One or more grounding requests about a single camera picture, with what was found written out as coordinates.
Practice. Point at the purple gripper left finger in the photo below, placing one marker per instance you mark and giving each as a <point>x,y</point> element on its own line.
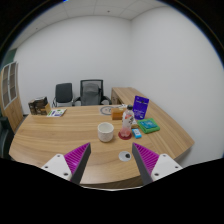
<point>77,160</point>

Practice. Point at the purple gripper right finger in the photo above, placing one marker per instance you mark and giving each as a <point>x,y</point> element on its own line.
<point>146,160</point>

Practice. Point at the pink drink bottle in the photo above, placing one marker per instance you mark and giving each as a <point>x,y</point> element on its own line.
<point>127,120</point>

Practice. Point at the small blue box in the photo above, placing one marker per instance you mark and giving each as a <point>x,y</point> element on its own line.
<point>136,133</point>

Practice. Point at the red round coaster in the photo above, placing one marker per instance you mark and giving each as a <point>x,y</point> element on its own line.
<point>121,136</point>

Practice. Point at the green book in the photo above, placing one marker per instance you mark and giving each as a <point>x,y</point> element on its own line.
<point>148,125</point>

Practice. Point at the small yellow box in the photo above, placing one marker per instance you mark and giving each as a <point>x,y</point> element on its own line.
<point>133,126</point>

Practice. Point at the white ceramic cup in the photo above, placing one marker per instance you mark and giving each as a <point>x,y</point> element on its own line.
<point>105,131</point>

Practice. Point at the colourful leaflet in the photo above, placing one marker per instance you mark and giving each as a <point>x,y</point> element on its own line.
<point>56,112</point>

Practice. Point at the orange tissue box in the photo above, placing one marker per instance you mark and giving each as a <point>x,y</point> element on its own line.
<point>117,113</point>

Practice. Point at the purple standing card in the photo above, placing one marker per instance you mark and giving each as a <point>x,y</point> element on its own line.
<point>140,107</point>

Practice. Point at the round patterned plate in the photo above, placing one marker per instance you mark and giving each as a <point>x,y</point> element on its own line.
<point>106,110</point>

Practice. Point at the black office chair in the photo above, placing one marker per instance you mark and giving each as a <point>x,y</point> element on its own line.
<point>63,94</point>

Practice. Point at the dark brown boxes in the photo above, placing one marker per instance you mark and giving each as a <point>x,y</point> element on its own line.
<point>39,106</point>

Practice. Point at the wooden side desk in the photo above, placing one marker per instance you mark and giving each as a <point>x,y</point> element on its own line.
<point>124,95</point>

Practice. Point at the grey mesh office chair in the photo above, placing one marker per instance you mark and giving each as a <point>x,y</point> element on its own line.
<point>92,92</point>

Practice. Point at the black chair at left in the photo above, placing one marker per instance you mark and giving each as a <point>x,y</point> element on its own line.
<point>6,137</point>

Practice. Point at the wooden glass-door cabinet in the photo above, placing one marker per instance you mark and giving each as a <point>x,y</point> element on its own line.
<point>9,95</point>

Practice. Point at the desk cable grommet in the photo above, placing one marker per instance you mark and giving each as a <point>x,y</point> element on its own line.
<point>124,156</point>

